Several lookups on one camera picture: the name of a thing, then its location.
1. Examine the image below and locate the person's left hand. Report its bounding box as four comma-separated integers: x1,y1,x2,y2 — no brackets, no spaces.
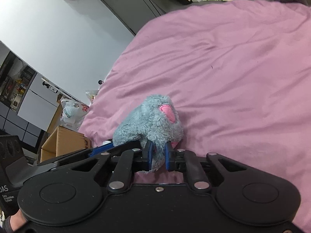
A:
3,209,27,232

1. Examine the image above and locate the pink bed sheet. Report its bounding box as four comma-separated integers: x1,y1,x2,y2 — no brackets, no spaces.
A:
79,0,310,232

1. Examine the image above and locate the small plastic bag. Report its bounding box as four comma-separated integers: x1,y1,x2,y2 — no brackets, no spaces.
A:
85,90,99,103

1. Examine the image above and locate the white plastic bag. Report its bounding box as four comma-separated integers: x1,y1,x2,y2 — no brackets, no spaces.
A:
60,98,89,131

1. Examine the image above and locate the fluffy blue plush toy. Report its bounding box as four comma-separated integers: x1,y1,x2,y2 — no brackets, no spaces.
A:
112,95,183,172

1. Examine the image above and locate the brown cardboard box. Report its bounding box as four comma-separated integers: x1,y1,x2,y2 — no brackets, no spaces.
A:
40,126,92,162

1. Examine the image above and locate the white cabinet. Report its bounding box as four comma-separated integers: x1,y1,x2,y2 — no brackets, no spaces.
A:
0,41,83,156

